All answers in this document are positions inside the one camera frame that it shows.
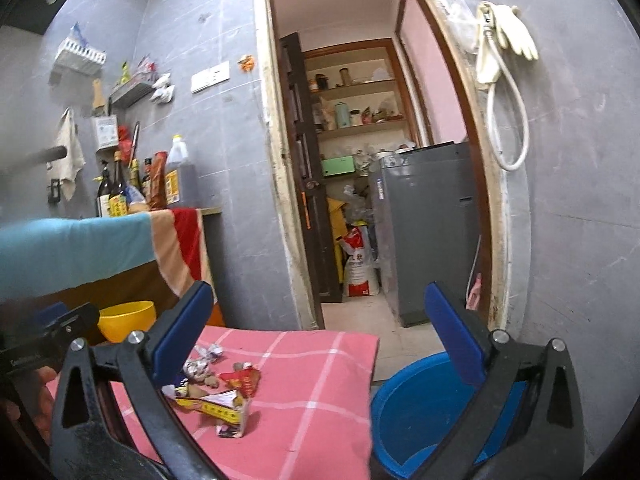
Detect white wall rack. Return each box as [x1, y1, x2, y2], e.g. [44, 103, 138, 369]
[54, 24, 107, 75]

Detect wooden door frame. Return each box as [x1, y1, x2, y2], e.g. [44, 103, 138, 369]
[252, 0, 511, 331]

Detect yellow plastic container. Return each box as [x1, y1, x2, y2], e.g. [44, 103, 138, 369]
[327, 197, 351, 286]

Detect blue plastic bucket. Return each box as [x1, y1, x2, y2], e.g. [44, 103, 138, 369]
[370, 351, 528, 480]

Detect pink checked cloth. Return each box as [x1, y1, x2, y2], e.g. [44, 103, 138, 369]
[45, 325, 380, 480]

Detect white plastic bags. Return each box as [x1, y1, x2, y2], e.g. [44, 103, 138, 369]
[150, 74, 176, 104]

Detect grey refrigerator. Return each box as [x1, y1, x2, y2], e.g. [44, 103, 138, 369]
[372, 141, 486, 328]

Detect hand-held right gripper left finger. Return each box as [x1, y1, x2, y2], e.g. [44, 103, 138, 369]
[50, 280, 227, 480]

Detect person's left hand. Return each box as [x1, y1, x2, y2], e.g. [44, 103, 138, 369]
[0, 366, 57, 433]

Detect wooden shelf unit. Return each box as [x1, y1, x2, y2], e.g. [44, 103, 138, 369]
[302, 39, 418, 181]

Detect foil wrapper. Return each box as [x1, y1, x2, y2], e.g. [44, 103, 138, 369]
[182, 358, 211, 381]

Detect yellow red paper carton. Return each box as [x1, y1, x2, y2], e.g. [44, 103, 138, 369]
[172, 389, 251, 438]

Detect dark bottle with yellow label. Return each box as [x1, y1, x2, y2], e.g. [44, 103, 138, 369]
[109, 152, 130, 218]

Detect dark glass bottle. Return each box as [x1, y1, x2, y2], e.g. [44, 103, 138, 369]
[95, 160, 113, 218]

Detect dark wooden door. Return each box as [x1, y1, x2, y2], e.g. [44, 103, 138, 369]
[279, 32, 346, 303]

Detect green box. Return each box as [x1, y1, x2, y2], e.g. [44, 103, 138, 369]
[321, 156, 356, 178]

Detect yellow plastic bowl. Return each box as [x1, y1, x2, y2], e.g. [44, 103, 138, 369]
[97, 301, 157, 345]

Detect hanging beige dishcloth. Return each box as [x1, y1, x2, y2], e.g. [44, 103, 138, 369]
[52, 107, 87, 201]

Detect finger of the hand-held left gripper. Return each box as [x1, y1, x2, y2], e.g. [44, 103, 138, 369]
[32, 301, 71, 322]

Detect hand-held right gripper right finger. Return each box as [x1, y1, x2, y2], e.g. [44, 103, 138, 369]
[424, 281, 586, 480]

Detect white switch plate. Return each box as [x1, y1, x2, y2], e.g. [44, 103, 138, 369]
[191, 61, 231, 93]

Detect red plastic bag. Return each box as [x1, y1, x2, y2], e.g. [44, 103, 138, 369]
[117, 122, 141, 161]

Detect white red rice sack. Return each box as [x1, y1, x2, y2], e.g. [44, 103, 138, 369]
[340, 227, 381, 298]

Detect brown peanut shells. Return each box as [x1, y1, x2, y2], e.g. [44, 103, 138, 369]
[187, 377, 221, 396]

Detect black handle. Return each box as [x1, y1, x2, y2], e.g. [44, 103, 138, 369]
[0, 146, 68, 176]

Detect cream rubber glove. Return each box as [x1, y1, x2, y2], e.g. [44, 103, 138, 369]
[492, 4, 540, 61]

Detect grey wall shelf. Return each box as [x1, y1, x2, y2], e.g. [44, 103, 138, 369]
[109, 80, 156, 108]

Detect brown wooden cabinet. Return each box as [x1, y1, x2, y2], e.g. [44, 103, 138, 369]
[65, 257, 178, 318]

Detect large brown oil bottle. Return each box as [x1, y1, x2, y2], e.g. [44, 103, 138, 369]
[164, 134, 197, 209]

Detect teal peach red striped towel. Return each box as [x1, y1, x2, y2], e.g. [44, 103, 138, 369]
[0, 207, 218, 306]

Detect red candy wrapper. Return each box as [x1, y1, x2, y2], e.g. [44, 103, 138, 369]
[218, 366, 262, 398]

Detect white wall-mounted box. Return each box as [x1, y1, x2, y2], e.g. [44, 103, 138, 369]
[92, 115, 119, 153]

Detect red brown sauce bottle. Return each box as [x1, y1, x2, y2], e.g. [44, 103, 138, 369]
[149, 151, 168, 211]

